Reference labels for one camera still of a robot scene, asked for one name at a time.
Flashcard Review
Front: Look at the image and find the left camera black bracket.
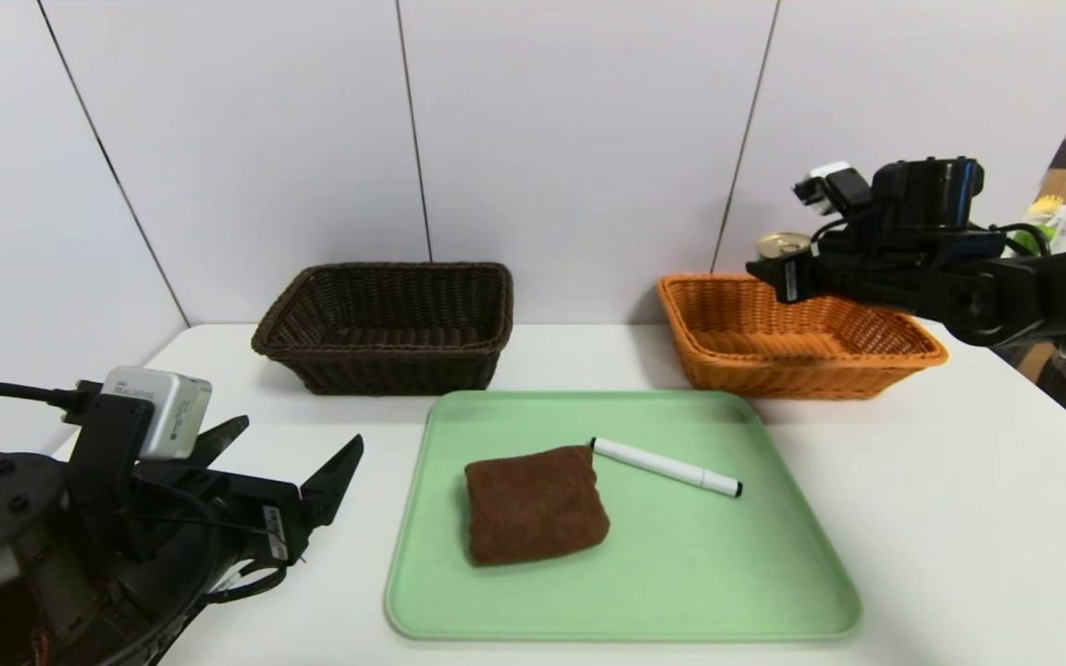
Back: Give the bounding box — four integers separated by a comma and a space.
70, 393, 156, 556

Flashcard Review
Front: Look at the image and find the left camera black cable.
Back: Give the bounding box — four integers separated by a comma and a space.
0, 377, 104, 413

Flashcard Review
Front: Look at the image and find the orange wicker basket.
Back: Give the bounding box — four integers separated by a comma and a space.
655, 273, 949, 401

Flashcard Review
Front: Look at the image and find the right wrist camera silver box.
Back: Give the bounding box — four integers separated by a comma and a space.
793, 162, 872, 216

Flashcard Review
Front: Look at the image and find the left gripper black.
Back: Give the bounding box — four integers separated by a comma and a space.
127, 414, 365, 602

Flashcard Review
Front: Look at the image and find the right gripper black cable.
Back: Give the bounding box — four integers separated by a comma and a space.
991, 222, 1052, 262

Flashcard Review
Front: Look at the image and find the left gripper black cable loop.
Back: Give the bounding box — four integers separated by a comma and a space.
203, 560, 291, 607

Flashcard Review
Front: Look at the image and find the brown towel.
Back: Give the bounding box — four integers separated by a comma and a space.
464, 445, 611, 567

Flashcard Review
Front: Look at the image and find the dark brown wicker basket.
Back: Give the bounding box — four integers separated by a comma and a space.
251, 262, 514, 397

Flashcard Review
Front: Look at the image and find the left wrist camera silver box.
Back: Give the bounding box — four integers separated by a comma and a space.
100, 366, 214, 461

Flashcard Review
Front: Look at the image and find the light green plastic tray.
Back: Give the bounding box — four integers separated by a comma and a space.
384, 389, 863, 642

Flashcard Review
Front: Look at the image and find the white marker pen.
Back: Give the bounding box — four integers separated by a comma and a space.
589, 437, 743, 499

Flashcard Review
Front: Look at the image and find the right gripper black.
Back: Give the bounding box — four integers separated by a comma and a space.
746, 251, 882, 304

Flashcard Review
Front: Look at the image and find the wrist camera silver box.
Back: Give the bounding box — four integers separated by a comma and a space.
793, 162, 872, 216
100, 366, 214, 461

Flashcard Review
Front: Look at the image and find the tin can with pull tab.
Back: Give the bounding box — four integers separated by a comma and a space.
755, 231, 813, 262

